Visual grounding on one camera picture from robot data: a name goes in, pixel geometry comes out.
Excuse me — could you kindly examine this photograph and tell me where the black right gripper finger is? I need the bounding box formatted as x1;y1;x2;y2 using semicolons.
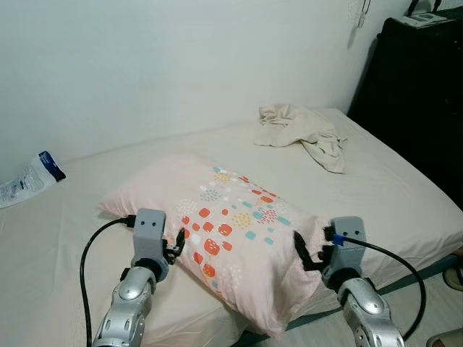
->
293;231;315;272

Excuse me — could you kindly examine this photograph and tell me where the pink pillow with coloured dots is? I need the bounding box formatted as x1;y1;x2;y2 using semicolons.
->
98;152;330;340

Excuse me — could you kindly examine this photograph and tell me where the bed with cream sheet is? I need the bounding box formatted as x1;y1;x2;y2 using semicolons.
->
0;108;463;347

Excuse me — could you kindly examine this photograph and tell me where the crumpled beige cloth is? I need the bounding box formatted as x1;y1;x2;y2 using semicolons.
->
253;103;349;174

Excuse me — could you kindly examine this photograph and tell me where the brown slipper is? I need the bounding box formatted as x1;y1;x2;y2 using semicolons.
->
426;328;463;347
442;263;463;292

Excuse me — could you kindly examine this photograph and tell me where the clear plastic bag blue end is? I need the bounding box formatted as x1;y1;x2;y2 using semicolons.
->
0;150;67;209

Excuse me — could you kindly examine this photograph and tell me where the black wardrobe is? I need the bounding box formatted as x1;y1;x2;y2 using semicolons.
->
347;7;463;207

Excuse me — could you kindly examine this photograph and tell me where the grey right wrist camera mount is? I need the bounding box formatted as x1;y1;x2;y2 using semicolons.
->
321;216;367;287

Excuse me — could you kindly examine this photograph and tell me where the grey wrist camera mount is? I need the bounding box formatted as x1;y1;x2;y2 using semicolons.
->
321;216;367;287
132;209;169;265

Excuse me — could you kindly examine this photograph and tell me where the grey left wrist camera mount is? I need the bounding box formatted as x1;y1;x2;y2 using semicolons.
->
132;209;169;265

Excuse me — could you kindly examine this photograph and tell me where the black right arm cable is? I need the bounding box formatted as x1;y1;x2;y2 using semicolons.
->
337;233;428;341

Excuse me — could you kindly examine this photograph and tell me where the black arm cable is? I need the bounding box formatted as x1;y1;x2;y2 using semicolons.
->
80;214;139;347
337;233;428;341

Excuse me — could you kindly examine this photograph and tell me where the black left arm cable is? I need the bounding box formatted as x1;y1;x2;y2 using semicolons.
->
80;214;139;347

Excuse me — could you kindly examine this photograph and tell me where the white hanging cord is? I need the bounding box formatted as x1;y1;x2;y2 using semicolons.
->
347;0;372;31

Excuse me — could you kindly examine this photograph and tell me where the white bag with black handle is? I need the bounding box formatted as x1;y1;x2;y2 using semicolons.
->
400;0;445;29

